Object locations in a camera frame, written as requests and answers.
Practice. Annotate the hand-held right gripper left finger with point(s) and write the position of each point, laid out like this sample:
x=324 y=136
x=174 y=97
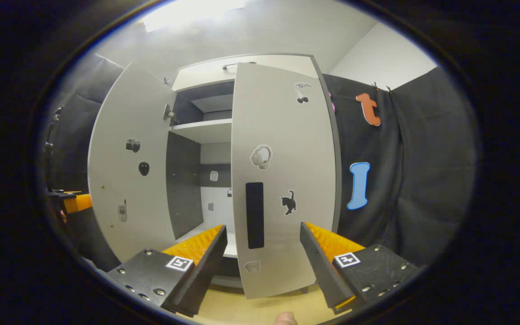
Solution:
x=203 y=268

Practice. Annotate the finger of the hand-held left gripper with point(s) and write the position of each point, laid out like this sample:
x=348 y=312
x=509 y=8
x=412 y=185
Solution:
x=77 y=203

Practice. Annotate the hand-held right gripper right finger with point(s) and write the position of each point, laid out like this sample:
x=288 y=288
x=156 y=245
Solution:
x=321 y=266

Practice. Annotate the white and grey cabinet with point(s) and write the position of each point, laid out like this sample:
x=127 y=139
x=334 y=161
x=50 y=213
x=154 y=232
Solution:
x=183 y=180

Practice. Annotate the cabinet door with camera sticker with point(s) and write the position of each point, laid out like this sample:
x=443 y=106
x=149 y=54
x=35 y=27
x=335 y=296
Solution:
x=124 y=108

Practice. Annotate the cabinet door with cat sticker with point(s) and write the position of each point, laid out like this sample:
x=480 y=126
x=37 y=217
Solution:
x=287 y=149

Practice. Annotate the metal door hinge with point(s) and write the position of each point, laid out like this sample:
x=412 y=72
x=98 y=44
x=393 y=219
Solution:
x=168 y=113

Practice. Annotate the white cabinet shelf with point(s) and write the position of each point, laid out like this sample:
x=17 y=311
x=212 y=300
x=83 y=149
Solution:
x=206 y=131

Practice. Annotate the black equipment stand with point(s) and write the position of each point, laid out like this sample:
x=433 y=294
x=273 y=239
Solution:
x=52 y=131

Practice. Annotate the white drawer front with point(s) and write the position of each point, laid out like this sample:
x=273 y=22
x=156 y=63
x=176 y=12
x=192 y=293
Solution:
x=201 y=74

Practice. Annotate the ceiling light panel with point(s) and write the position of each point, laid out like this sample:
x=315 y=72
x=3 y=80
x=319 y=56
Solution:
x=192 y=11

